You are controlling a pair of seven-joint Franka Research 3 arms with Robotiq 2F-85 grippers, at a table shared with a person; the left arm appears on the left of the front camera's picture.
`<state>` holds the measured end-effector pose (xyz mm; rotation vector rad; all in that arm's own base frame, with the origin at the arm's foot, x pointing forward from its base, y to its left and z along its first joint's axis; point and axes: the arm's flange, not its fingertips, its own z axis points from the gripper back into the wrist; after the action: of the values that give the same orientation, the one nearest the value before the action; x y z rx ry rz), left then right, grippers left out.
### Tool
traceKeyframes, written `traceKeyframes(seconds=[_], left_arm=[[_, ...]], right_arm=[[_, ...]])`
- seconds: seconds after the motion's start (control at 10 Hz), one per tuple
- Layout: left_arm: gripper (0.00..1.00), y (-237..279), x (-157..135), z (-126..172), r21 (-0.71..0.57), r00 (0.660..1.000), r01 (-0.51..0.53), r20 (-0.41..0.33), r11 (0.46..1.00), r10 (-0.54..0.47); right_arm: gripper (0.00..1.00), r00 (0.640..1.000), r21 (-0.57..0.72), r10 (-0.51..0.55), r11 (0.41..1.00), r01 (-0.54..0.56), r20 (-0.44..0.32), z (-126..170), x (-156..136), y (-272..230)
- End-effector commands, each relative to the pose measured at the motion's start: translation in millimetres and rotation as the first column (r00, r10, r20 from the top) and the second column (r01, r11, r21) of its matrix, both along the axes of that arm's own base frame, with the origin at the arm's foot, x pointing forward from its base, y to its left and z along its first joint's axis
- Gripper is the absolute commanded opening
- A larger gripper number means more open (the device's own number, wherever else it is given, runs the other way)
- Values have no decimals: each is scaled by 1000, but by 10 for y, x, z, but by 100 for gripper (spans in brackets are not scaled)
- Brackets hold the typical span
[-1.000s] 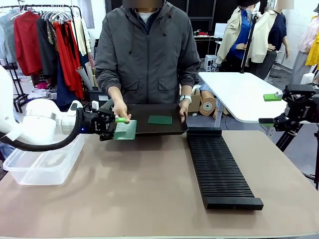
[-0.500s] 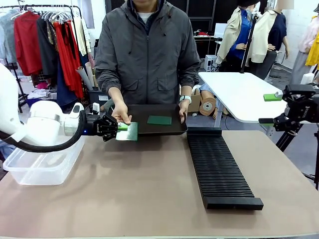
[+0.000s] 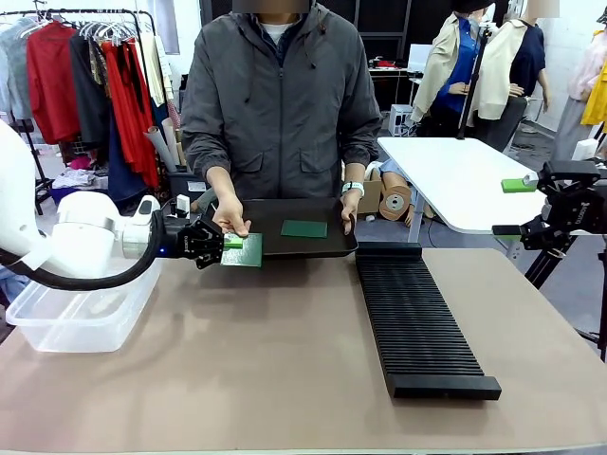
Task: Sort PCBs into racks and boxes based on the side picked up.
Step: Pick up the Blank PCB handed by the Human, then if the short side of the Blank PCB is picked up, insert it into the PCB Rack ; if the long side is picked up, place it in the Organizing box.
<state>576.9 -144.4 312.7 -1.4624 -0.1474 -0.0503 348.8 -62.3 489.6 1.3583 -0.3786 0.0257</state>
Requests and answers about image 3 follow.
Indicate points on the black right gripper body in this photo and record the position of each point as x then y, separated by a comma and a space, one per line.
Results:
588, 211

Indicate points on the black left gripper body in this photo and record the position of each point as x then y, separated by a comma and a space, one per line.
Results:
182, 242

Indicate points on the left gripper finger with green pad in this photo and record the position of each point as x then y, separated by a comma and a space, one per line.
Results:
211, 256
232, 242

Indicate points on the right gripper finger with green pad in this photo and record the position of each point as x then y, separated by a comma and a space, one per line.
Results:
514, 186
507, 230

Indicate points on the green PCB board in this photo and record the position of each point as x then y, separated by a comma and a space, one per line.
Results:
304, 229
249, 253

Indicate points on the black plastic tray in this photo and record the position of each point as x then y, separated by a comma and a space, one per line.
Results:
303, 249

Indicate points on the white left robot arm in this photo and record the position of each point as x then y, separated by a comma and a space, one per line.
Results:
80, 237

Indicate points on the person's left forearm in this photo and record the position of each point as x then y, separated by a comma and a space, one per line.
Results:
355, 173

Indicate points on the person's right forearm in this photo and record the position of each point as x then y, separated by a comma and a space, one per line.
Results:
222, 182

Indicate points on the person's right hand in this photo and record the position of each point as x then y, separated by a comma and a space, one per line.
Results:
230, 213

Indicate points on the person's left hand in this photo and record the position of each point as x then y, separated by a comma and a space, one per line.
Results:
352, 208

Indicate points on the black tripod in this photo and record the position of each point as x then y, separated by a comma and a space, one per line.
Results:
545, 265

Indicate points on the black bin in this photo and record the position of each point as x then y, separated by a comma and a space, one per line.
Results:
187, 185

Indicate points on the white table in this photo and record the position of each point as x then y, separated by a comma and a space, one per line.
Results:
450, 175

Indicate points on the blue garment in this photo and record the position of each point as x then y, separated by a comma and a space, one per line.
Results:
123, 175

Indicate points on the paper rolls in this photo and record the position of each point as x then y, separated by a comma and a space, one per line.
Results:
166, 147

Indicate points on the black stand pole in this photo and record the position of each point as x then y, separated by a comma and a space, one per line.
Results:
474, 80

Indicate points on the mannequin cream jacket navy shirt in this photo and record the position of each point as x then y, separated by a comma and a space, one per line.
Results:
507, 71

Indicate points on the cardboard spool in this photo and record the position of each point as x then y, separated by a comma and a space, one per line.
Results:
396, 201

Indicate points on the mannequin pink and yellow clothes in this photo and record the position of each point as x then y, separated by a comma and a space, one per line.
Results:
581, 90

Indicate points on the pile of clothes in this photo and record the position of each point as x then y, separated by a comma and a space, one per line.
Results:
78, 177

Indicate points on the black slotted PCB rack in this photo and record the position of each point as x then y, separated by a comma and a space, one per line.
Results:
417, 322

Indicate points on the white crate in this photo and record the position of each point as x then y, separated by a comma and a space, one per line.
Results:
402, 119

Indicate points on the white wristband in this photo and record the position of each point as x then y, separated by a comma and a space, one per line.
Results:
353, 188

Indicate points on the person in grey jacket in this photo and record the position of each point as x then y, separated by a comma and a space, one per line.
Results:
284, 118

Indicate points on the red dress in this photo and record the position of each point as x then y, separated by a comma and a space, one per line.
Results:
128, 118

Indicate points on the clear plastic box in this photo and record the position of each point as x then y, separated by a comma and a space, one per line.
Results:
71, 327

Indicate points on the cardboard box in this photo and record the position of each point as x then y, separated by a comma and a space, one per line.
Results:
371, 194

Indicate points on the mannequin beige jacket blue shirt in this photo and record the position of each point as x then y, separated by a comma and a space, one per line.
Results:
446, 61

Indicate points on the cream garment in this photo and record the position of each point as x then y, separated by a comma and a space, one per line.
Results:
159, 71

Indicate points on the black garment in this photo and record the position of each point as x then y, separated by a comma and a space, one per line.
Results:
90, 95

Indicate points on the black clothes rack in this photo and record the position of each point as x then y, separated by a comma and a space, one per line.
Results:
147, 57

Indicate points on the red shirt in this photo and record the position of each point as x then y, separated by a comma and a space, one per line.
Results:
52, 80

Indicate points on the grey garment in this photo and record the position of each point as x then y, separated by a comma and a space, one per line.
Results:
14, 71

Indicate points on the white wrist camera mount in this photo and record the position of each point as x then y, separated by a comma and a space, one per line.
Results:
182, 206
583, 149

